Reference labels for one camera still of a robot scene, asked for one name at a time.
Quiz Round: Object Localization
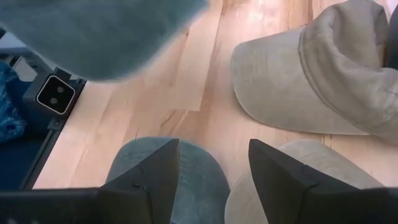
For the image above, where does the blue crumpled fabric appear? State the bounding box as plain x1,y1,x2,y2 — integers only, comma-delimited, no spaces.
0,60,27,144

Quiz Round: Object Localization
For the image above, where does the grey metal frame bar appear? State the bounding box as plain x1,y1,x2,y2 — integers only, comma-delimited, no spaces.
0,30,60,74

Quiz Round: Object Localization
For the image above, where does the beige baseball cap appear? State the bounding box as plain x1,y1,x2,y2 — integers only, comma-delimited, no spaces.
230,0,398,146
224,139,385,224

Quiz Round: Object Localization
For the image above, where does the black camera box white-rimmed lens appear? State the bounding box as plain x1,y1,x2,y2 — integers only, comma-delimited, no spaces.
21,67,88,131

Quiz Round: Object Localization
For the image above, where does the grey-green baseball cap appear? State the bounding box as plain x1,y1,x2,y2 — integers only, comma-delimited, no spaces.
105,136,231,224

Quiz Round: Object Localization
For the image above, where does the grey-green fabric hat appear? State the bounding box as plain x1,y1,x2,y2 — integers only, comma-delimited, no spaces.
0,0,210,82

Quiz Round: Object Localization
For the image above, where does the black table edge rail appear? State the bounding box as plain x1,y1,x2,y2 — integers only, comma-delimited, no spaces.
19,118,68,191

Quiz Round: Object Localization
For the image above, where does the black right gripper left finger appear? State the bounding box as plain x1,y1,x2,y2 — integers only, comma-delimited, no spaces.
99,138,181,224

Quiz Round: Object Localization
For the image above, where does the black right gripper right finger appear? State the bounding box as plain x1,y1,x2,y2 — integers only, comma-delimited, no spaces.
248,138,361,224

